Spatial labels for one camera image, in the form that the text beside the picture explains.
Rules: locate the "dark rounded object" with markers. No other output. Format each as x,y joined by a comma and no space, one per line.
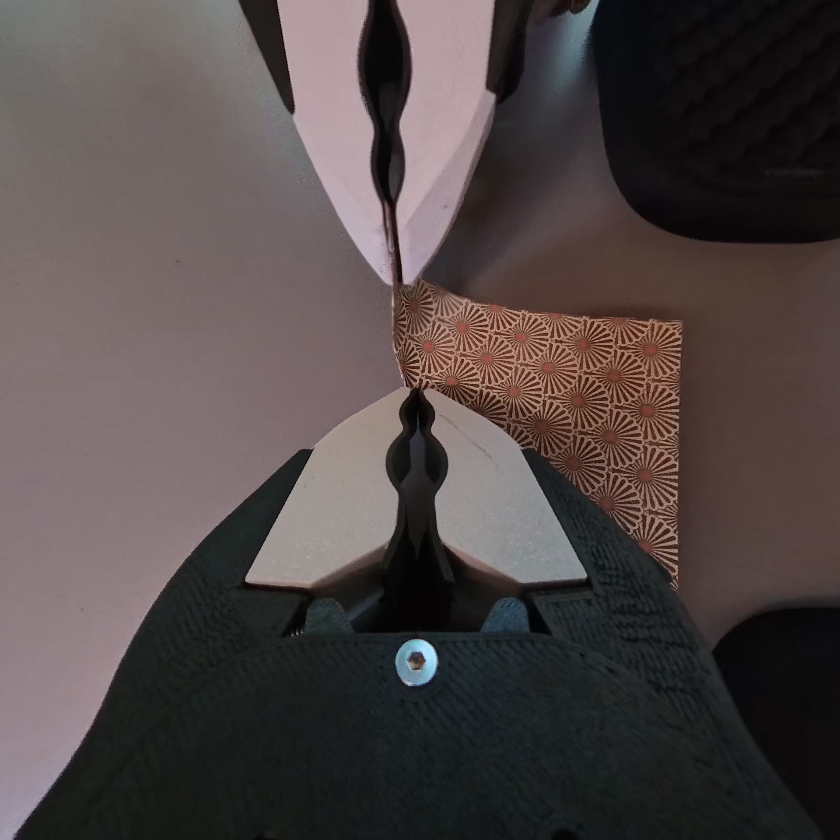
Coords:
787,722

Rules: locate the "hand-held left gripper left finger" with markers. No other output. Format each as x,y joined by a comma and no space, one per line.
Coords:
328,518

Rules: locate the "brown floral patterned paper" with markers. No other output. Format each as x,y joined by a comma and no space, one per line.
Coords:
558,394

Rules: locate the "black textured case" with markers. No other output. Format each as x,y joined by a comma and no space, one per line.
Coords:
722,111

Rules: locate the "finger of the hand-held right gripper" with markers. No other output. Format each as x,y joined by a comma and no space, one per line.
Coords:
453,98
328,98

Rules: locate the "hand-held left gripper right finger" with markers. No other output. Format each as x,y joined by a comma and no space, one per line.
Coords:
505,518

